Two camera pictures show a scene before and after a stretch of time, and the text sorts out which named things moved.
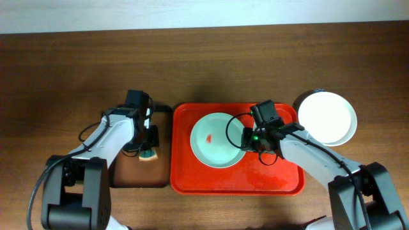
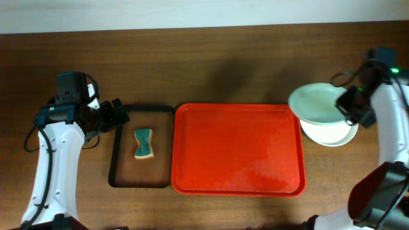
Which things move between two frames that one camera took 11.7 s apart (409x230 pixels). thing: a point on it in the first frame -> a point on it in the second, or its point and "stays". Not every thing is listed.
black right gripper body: [246, 142] -> [353, 104]
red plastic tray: [247, 176] stays
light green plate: [216, 140] -> [316, 102]
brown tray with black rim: [132, 172] stays
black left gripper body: [153, 137] -> [108, 115]
